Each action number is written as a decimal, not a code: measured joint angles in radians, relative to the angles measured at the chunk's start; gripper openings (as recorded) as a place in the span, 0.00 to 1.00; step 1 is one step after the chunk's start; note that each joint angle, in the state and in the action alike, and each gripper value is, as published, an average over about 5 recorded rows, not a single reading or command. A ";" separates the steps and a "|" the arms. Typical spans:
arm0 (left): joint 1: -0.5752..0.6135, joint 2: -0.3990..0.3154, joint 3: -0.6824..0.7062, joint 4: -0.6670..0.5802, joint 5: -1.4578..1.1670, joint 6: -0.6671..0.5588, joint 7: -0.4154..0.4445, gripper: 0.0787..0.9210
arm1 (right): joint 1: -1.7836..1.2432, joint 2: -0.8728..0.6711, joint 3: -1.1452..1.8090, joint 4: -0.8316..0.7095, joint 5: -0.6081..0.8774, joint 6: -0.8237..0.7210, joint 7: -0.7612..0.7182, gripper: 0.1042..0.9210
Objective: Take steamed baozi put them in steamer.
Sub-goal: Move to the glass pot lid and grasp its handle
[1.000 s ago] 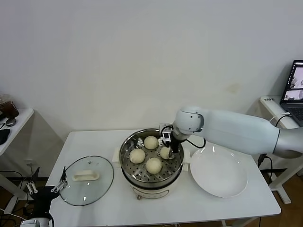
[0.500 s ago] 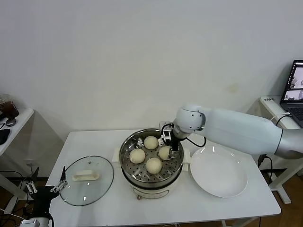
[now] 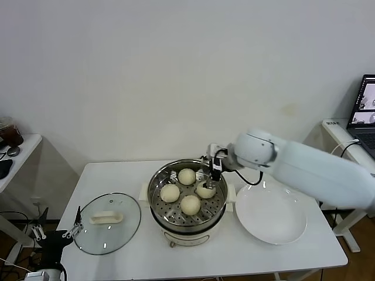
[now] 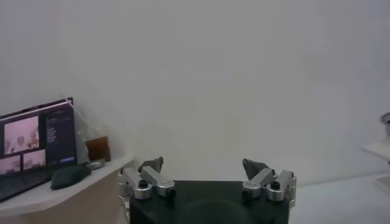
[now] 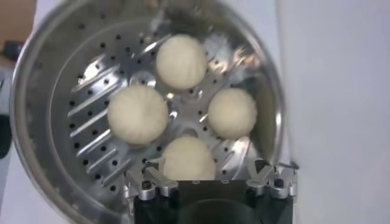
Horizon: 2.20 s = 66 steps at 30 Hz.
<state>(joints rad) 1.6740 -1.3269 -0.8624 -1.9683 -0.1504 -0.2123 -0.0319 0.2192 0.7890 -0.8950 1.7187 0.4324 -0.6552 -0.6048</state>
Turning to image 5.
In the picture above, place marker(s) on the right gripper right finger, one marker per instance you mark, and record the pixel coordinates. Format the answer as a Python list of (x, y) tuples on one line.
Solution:
[(262, 179)]

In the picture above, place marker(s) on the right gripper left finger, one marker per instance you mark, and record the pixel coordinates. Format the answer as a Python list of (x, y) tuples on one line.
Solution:
[(161, 182)]

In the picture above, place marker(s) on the steamed white baozi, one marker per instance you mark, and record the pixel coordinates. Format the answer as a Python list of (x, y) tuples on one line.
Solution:
[(137, 114), (232, 113), (181, 61), (189, 159)]

